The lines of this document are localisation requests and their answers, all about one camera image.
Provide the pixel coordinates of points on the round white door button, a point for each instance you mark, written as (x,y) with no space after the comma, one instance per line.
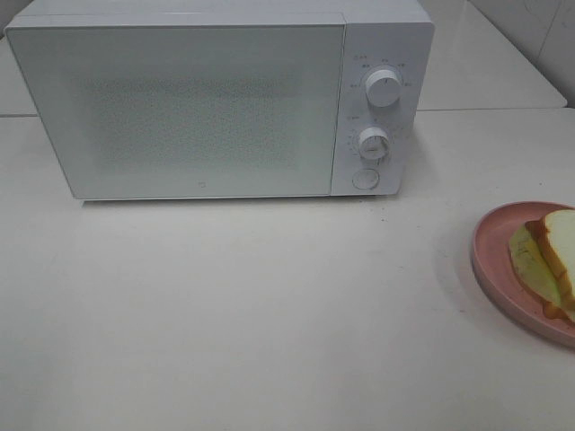
(365,179)

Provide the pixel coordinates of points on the white microwave door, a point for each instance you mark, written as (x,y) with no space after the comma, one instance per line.
(187,112)

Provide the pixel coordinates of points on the pink round plate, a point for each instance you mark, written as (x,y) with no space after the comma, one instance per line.
(492,267)

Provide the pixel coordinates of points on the sandwich with lettuce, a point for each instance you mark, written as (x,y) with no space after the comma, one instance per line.
(542,257)

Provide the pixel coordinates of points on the lower white timer knob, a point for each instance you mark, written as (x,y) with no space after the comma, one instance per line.
(373,144)

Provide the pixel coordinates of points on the white microwave oven body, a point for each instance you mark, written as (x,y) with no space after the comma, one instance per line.
(400,41)

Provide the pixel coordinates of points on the upper white power knob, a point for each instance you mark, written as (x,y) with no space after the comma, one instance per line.
(383,87)

